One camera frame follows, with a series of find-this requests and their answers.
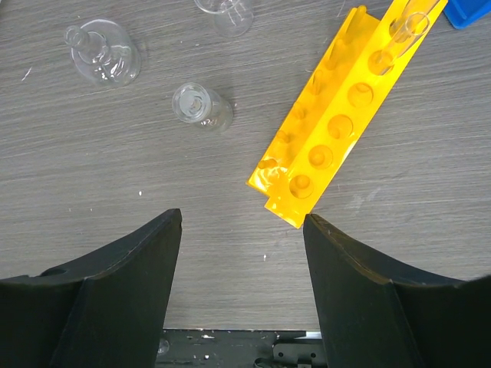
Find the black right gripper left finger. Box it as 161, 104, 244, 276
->
1, 209, 182, 367

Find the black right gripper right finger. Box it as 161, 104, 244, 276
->
303, 214, 490, 367

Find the yellow test tube rack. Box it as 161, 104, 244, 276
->
248, 1, 446, 228

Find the small clear glass bottle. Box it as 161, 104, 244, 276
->
172, 83, 234, 132

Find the blue divided plastic bin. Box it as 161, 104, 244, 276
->
443, 0, 491, 30

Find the clear glass beaker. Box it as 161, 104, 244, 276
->
194, 0, 254, 38

